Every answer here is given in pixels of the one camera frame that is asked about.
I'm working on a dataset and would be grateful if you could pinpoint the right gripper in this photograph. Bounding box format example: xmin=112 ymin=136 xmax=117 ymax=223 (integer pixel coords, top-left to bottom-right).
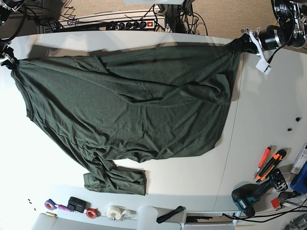
xmin=0 ymin=46 xmax=18 ymax=70

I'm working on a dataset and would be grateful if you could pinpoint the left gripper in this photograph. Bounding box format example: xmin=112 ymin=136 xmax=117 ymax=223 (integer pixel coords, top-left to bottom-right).
xmin=226 ymin=27 xmax=281 ymax=63

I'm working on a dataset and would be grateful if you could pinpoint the dark green t-shirt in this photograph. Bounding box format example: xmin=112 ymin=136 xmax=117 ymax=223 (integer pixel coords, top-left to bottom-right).
xmin=11 ymin=45 xmax=240 ymax=196

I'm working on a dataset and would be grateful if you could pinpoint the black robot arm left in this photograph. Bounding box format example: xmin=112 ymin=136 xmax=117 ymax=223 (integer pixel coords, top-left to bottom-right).
xmin=227 ymin=0 xmax=307 ymax=63

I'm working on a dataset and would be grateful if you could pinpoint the black power strip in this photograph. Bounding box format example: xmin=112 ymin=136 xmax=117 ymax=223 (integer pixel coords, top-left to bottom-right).
xmin=106 ymin=21 xmax=155 ymax=31

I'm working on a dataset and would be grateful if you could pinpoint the orange black utility knife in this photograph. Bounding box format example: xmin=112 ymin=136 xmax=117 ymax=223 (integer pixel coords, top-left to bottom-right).
xmin=256 ymin=149 xmax=287 ymax=183

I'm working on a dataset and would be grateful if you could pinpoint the white label box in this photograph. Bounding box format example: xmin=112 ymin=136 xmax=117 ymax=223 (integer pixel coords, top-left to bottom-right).
xmin=290 ymin=143 xmax=307 ymax=174

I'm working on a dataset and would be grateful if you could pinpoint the blue box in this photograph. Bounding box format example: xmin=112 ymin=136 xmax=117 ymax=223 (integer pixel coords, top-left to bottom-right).
xmin=290 ymin=163 xmax=307 ymax=195

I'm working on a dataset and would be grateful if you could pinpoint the teal black power drill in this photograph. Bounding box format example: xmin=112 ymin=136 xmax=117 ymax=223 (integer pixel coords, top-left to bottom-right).
xmin=231 ymin=169 xmax=288 ymax=218

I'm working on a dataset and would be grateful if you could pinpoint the purple tape roll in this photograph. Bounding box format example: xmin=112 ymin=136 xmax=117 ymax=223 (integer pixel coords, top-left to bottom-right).
xmin=45 ymin=199 xmax=56 ymax=210

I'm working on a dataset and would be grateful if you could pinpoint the red square tag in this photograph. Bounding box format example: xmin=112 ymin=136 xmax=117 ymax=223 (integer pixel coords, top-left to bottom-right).
xmin=271 ymin=198 xmax=281 ymax=210

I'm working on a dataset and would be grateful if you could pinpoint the brass cartridge piece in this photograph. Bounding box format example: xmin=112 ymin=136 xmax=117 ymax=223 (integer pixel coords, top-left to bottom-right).
xmin=46 ymin=212 xmax=57 ymax=217

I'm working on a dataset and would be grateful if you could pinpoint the white tray with black items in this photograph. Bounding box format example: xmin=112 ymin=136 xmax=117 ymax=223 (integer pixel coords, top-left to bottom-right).
xmin=183 ymin=212 xmax=237 ymax=225

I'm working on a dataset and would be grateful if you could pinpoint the red tape roll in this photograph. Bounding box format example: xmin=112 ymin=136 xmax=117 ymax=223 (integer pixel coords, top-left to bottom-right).
xmin=86 ymin=208 xmax=98 ymax=219

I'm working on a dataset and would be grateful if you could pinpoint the white tape roll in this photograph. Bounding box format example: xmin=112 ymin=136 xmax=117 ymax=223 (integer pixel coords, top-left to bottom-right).
xmin=106 ymin=206 xmax=122 ymax=220

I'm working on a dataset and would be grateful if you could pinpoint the clear tape roll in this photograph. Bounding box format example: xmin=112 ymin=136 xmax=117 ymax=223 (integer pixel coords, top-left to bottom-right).
xmin=121 ymin=209 xmax=137 ymax=219

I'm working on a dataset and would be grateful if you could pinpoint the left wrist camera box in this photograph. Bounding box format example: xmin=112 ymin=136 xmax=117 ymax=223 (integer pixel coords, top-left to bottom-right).
xmin=256 ymin=59 xmax=272 ymax=75

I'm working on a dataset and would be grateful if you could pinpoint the black action camera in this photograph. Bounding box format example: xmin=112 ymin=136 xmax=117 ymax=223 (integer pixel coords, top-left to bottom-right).
xmin=67 ymin=197 xmax=86 ymax=213

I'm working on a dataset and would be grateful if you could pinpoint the black strap handle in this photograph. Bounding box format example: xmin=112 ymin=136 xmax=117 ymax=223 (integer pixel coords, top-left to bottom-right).
xmin=156 ymin=206 xmax=185 ymax=224

